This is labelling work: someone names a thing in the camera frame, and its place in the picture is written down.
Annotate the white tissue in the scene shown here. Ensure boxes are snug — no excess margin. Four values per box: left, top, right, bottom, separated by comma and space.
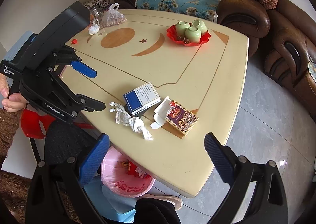
109, 102, 154, 141

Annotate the blue white medicine box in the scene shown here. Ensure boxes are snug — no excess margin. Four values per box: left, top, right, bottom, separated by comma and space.
123, 82, 161, 116

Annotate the dark cigarette box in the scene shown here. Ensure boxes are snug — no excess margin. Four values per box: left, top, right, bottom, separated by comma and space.
124, 105, 149, 119

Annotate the maroon patterned box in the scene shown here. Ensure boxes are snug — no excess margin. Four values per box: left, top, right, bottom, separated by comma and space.
150, 96, 199, 139

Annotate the brown sweater forearm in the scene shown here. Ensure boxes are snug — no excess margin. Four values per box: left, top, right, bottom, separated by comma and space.
0, 109, 31, 223

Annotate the pink lined trash bin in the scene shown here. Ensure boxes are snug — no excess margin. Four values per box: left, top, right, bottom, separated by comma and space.
101, 146, 155, 198

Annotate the person's left hand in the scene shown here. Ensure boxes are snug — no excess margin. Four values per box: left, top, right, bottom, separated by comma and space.
1, 74, 28, 113

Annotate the pink-cased smartphone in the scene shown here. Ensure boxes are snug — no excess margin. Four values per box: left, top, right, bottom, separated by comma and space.
59, 66, 66, 76

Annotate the small red cube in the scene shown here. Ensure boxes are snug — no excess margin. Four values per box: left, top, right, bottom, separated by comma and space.
71, 39, 78, 45

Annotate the small white plastic bag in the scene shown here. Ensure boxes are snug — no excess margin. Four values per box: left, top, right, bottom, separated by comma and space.
88, 18, 100, 36

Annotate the red plastic stool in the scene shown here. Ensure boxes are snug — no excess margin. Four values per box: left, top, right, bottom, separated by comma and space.
20, 108, 94, 140

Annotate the glass jar with lid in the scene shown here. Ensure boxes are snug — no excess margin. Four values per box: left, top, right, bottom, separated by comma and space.
90, 6, 103, 21

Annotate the clear bag of nuts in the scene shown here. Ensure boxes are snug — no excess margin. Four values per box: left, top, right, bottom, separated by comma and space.
101, 3, 127, 27

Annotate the floral patterned cloth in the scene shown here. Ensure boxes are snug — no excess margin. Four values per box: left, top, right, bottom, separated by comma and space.
84, 0, 111, 12

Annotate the light blue plastic stool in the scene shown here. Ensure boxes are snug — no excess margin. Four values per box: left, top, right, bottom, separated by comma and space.
83, 176, 137, 223

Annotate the red plastic tray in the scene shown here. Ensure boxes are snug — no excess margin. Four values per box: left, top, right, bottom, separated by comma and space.
166, 25, 211, 47

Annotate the green ceramic cup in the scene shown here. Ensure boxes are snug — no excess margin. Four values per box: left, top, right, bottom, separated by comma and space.
191, 19, 208, 35
175, 21, 190, 37
185, 26, 201, 43

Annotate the blue floral seat cover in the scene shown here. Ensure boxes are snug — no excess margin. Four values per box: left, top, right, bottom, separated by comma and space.
135, 0, 220, 23

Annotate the brown leather armchair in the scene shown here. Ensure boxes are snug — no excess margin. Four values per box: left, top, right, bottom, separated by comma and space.
263, 0, 315, 116

